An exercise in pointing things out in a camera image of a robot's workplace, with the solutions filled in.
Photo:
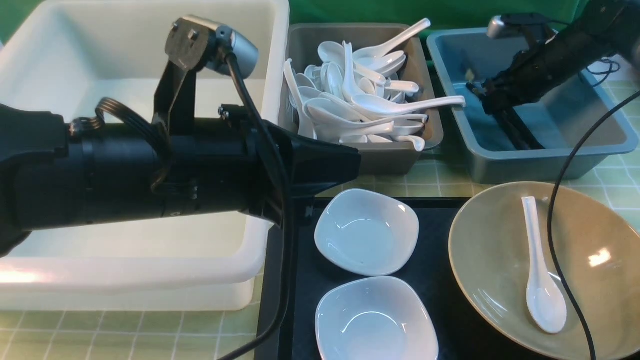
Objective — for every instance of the white spoon pointing right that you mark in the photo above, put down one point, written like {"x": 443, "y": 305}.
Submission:
{"x": 376, "y": 106}

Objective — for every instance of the white spoon sticking up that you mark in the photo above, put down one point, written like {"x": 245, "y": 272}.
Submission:
{"x": 385, "y": 48}

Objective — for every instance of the white square dish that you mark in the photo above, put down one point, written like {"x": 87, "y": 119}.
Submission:
{"x": 367, "y": 233}
{"x": 375, "y": 318}

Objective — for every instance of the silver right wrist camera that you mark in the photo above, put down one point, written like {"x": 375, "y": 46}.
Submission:
{"x": 533, "y": 27}

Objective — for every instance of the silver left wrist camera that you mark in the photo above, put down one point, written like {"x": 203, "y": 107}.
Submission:
{"x": 196, "y": 43}

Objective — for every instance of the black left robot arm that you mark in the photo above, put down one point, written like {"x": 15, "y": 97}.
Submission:
{"x": 117, "y": 167}

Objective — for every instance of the blue plastic chopstick bin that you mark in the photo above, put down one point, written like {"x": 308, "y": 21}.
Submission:
{"x": 558, "y": 121}

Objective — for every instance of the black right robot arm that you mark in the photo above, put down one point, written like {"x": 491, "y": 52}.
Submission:
{"x": 604, "y": 29}

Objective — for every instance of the black chopstick in bin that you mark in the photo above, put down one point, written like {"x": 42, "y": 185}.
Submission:
{"x": 507, "y": 123}
{"x": 522, "y": 131}

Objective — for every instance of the white soup spoon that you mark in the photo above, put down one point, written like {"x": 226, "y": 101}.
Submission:
{"x": 544, "y": 299}

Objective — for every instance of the large white plastic tub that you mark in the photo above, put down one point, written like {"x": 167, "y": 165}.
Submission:
{"x": 66, "y": 57}

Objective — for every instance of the white spoon leaning left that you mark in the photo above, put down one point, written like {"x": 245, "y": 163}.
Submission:
{"x": 305, "y": 125}

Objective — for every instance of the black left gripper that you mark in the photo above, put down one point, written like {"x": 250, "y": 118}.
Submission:
{"x": 264, "y": 171}

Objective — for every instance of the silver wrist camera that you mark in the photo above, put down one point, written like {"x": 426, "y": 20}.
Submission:
{"x": 196, "y": 43}
{"x": 533, "y": 27}

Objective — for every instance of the black serving tray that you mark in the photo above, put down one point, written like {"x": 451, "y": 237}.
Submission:
{"x": 462, "y": 333}

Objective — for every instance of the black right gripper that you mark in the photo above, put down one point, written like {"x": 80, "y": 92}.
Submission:
{"x": 536, "y": 71}

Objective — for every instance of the green backdrop cloth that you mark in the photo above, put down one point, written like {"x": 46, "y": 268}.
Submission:
{"x": 444, "y": 14}

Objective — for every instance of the beige noodle bowl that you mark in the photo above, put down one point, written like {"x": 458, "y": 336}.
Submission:
{"x": 598, "y": 252}

